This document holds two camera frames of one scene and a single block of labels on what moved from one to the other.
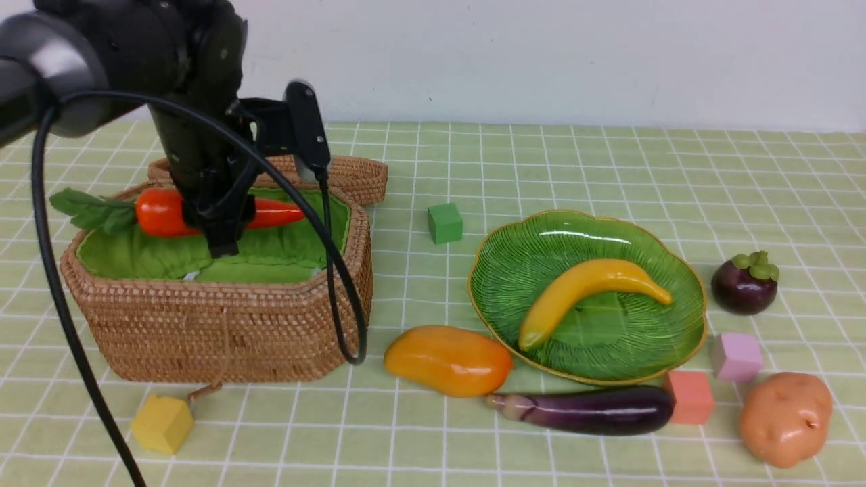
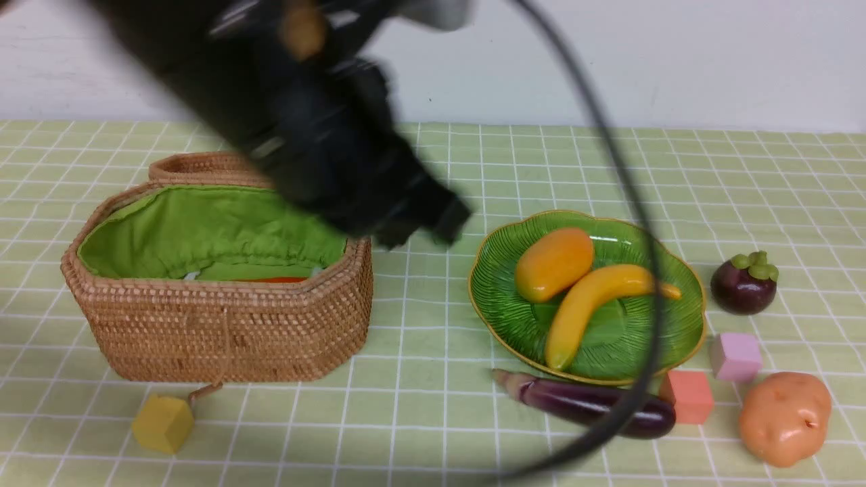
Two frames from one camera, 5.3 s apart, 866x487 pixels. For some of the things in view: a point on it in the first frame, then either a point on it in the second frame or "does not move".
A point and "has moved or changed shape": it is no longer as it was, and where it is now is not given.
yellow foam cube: (162, 424) does not move
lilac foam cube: (737, 358) does not move
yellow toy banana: (613, 275) has moved or changed shape
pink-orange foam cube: (693, 391) does not move
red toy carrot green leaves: (157, 210) → (291, 279)
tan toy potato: (785, 418) does not move
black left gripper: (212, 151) → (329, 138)
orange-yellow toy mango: (448, 360) → (551, 262)
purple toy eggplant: (588, 411) has moved or changed shape
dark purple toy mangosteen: (746, 284) does not move
